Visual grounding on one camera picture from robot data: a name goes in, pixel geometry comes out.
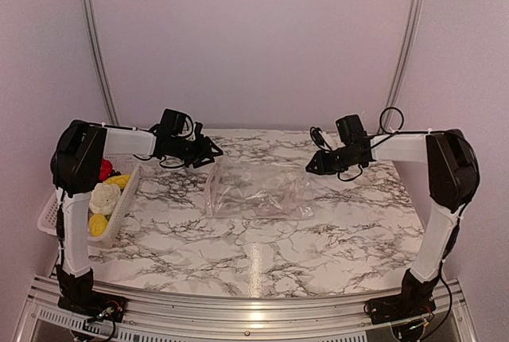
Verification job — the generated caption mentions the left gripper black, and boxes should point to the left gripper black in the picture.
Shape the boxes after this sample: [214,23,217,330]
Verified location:
[171,134,223,168]

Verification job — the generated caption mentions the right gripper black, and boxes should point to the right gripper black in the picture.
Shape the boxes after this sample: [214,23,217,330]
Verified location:
[305,146,361,175]

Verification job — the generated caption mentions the clear zip top bag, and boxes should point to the clear zip top bag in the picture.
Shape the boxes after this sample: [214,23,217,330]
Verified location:
[204,162,314,220]

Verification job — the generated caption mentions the yellow fake lemon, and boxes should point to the yellow fake lemon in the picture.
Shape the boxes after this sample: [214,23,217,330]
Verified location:
[104,174,131,190]

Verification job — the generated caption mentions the red fake pepper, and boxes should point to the red fake pepper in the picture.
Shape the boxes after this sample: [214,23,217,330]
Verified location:
[99,159,114,181]

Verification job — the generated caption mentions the white fake cauliflower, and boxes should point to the white fake cauliflower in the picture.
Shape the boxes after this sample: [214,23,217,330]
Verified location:
[89,183,122,216]

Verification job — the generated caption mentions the purple fake grape bunch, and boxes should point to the purple fake grape bunch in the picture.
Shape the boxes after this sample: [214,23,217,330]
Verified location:
[108,171,122,178]

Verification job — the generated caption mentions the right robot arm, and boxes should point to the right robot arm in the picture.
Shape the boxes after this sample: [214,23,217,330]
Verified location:
[305,115,480,317]

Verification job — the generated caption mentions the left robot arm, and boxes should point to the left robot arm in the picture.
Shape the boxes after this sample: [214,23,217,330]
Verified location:
[50,109,223,314]

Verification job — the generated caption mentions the white perforated plastic basket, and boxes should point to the white perforated plastic basket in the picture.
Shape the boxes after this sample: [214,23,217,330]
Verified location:
[37,154,142,249]

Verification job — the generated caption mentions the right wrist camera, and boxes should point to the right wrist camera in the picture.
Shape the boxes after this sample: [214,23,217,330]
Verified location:
[309,126,333,152]

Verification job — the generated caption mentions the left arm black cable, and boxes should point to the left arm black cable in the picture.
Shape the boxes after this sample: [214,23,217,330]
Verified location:
[178,112,196,136]

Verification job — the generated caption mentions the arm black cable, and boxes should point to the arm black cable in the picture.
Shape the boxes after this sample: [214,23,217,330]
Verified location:
[379,107,406,136]
[178,112,196,136]

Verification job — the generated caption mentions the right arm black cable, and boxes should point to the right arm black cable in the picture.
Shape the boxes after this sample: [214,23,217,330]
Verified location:
[379,107,406,136]

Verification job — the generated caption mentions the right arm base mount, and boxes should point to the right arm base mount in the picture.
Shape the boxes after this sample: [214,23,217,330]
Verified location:
[363,294,436,325]

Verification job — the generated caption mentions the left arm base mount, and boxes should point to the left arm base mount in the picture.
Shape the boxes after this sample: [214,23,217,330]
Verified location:
[58,291,127,323]

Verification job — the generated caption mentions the right aluminium frame post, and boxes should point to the right aluminium frame post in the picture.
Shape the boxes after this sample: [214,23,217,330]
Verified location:
[386,0,423,107]

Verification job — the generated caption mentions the aluminium frame post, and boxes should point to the aluminium frame post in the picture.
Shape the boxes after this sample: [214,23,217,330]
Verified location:
[81,0,119,126]
[386,0,423,107]

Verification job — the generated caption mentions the left aluminium frame post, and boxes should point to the left aluminium frame post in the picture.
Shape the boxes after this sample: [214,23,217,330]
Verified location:
[81,0,119,126]

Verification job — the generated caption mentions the front aluminium frame rail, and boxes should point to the front aluminium frame rail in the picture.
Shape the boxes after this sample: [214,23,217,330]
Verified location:
[15,274,478,342]

